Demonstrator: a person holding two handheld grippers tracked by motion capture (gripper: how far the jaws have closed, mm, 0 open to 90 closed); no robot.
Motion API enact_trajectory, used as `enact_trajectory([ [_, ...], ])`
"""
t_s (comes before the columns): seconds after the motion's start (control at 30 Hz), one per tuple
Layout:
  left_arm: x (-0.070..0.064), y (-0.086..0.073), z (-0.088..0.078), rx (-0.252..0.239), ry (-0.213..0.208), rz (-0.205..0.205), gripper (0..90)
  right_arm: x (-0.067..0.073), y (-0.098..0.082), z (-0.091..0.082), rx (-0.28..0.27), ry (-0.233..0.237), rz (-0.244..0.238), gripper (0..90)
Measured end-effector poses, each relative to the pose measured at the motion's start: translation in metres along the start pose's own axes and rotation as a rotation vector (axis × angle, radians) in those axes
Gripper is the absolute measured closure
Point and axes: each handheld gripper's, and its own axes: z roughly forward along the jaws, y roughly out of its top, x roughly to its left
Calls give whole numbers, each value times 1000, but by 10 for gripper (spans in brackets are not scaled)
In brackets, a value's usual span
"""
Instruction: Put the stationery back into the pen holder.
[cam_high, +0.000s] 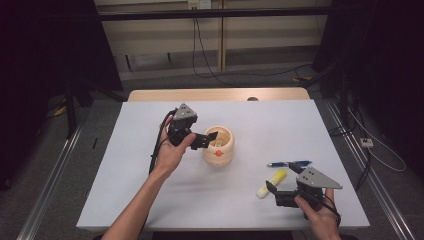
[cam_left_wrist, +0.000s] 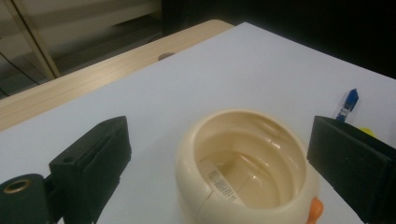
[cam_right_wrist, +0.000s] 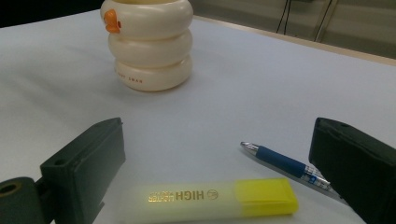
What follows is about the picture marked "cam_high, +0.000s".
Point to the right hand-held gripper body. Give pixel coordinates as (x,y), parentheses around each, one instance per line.
(313,180)

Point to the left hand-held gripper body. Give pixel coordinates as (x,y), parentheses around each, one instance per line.
(180,128)

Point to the yellow highlighter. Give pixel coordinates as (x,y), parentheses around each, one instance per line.
(276,178)

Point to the blue pen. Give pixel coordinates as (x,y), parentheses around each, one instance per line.
(280,163)

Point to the cream ceramic pen holder cup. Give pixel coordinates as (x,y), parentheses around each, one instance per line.
(218,160)

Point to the person's left hand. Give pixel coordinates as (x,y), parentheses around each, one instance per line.
(170,156)

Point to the person's right hand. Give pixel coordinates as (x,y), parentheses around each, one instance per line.
(323,220)

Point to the light wooden table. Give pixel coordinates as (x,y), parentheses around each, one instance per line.
(200,94)

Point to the white power plug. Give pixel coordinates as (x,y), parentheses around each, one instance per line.
(367,143)

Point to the small black floor item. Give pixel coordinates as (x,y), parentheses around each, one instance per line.
(95,143)

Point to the black tripod stand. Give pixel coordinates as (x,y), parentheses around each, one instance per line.
(70,113)

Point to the black horizontal bar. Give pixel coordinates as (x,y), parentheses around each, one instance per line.
(166,14)

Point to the yellow tape strip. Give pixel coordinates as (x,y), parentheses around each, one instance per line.
(60,111)

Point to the black curtain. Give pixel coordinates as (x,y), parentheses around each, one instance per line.
(40,66)
(383,66)

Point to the aluminium floor rail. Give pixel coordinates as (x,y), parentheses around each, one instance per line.
(370,173)
(50,180)

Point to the light wooden post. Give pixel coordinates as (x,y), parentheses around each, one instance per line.
(222,36)

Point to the white wall outlet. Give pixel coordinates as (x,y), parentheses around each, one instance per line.
(199,4)

